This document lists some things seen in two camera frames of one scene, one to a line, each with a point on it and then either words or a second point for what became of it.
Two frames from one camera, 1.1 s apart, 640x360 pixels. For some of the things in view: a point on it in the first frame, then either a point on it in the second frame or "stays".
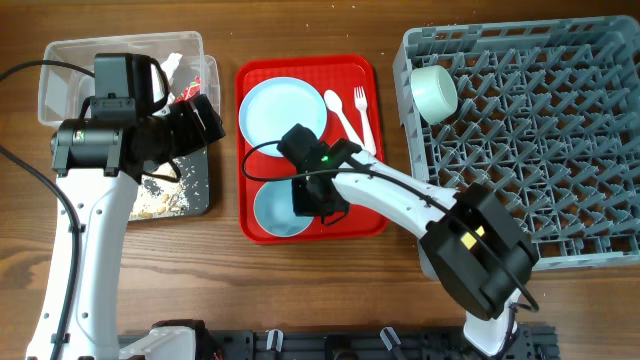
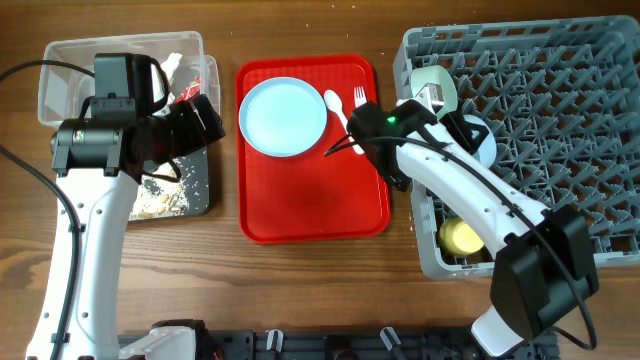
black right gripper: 307,209 → 457,130
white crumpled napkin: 170,67 stays
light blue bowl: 274,209 → 486,151
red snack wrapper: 190,92 stays
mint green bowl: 434,92 stays
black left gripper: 195,136 stays
